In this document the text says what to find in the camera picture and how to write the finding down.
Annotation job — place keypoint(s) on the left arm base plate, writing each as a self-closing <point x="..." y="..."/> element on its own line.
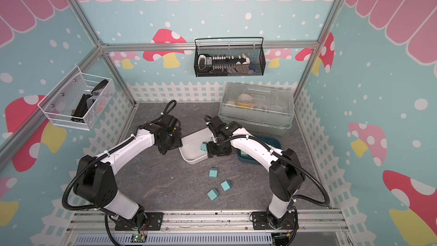
<point x="149" y="221"/>

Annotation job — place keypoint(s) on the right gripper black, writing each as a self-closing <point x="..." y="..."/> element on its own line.
<point x="211" y="152"/>

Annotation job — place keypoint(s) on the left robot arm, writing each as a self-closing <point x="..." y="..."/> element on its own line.
<point x="95" y="186"/>

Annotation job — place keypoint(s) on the black device in white basket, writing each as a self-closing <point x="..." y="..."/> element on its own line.
<point x="82" y="108"/>

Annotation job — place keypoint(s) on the clear lidded storage box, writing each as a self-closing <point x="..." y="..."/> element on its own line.
<point x="258" y="108"/>

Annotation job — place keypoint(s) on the dark teal plastic tray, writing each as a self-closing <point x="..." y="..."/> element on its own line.
<point x="252" y="157"/>

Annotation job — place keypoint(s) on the teal plug bottom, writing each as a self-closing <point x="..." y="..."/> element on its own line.
<point x="213" y="194"/>

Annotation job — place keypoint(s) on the black wire wall basket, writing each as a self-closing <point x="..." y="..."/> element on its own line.
<point x="245" y="47"/>

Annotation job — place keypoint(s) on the teal plug top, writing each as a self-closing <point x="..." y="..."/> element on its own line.
<point x="203" y="147"/>

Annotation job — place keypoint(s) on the items in black basket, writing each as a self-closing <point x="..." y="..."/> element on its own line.
<point x="207" y="65"/>

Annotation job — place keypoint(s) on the white wire wall basket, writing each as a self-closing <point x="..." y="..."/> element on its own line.
<point x="59" y="104"/>

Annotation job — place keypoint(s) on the teal plug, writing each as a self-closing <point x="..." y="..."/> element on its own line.
<point x="203" y="147"/>
<point x="213" y="172"/>
<point x="213" y="194"/>
<point x="226" y="185"/>

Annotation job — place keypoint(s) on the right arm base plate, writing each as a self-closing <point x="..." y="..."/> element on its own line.
<point x="267" y="221"/>

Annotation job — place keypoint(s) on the white plastic tray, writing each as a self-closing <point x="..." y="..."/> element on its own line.
<point x="190" y="151"/>

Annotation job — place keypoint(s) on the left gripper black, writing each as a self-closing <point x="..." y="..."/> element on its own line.
<point x="177" y="143"/>

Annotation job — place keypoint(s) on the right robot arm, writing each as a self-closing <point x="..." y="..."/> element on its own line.
<point x="286" y="174"/>

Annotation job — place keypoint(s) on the green circuit board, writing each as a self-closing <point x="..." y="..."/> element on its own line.
<point x="138" y="238"/>

